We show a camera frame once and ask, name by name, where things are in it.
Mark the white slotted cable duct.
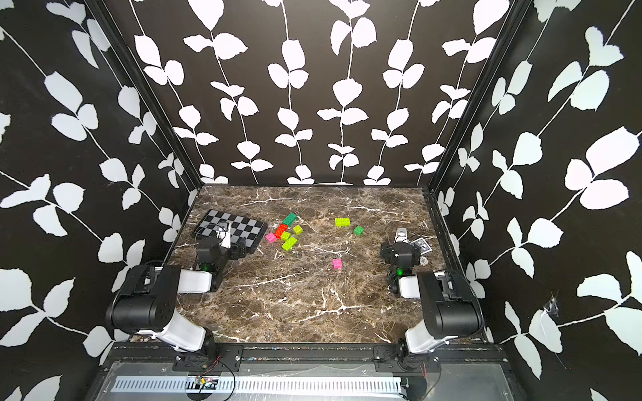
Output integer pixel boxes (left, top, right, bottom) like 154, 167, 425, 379
108, 376, 406, 397

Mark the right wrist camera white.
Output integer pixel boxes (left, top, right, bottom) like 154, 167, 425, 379
395, 227, 409, 242

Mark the red long lego brick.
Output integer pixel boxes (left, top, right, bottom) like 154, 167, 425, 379
275, 224, 289, 238

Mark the black white checkerboard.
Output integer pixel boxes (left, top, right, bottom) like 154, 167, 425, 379
192, 209, 268, 253

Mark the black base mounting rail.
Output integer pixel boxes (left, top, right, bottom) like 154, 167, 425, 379
103, 342, 511, 375

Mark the dark green long lego brick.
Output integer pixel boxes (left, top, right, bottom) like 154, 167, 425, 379
283, 212, 298, 227

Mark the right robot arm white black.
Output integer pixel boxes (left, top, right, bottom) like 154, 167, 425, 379
380, 240, 484, 359

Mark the small circuit board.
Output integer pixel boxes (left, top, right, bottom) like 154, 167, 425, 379
185, 376, 219, 394

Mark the lime long lego brick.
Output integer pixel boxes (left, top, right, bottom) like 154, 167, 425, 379
282, 237, 298, 251

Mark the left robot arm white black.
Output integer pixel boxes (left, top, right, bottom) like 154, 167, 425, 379
105, 237, 247, 359

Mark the lime rectangular lego brick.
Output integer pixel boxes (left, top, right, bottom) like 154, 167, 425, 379
334, 217, 351, 227

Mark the blue playing card box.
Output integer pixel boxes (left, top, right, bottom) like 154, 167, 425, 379
411, 237, 432, 256

